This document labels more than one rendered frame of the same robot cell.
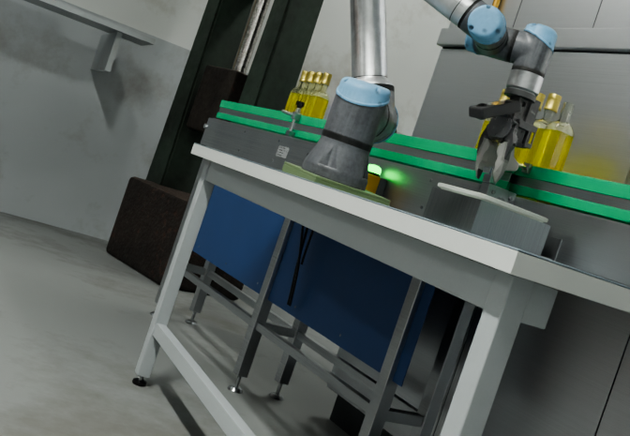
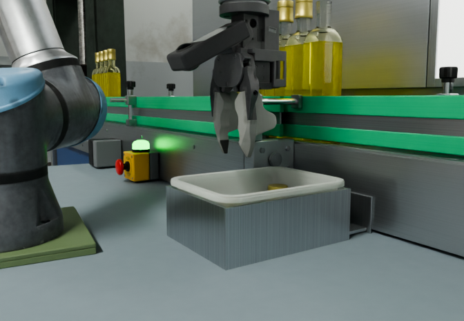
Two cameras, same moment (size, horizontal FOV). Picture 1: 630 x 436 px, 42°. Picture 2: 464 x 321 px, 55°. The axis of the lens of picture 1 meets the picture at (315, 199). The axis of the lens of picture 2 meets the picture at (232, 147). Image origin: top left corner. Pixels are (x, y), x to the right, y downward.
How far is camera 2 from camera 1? 1.25 m
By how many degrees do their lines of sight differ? 6
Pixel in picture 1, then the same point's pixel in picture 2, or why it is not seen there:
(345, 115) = not seen: outside the picture
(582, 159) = (361, 64)
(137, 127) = not seen: hidden behind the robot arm
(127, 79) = not seen: hidden behind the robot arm
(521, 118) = (257, 45)
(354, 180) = (20, 238)
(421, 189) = (188, 159)
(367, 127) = (10, 147)
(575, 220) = (382, 166)
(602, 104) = not seen: outside the picture
